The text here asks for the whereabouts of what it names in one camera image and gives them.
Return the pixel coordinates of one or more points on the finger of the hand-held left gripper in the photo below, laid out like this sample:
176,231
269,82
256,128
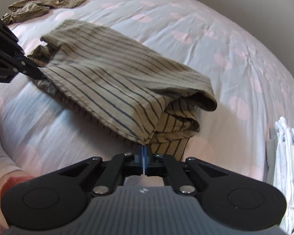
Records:
14,69
7,33

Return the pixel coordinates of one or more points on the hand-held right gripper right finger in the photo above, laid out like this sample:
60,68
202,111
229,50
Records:
148,161

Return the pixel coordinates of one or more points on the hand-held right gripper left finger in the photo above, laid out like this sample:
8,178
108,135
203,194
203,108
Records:
138,160

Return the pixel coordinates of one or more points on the beige striped pants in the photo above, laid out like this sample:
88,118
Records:
39,5

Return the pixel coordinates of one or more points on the beige striped shirt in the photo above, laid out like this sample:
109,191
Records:
112,78

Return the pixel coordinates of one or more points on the stack of white folded clothes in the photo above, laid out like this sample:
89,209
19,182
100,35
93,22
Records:
284,164

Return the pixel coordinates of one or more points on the person's pale pink clothing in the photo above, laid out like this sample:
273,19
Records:
0,151

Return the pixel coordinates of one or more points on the person's red fleece clothing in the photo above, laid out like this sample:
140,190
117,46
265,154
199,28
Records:
14,183

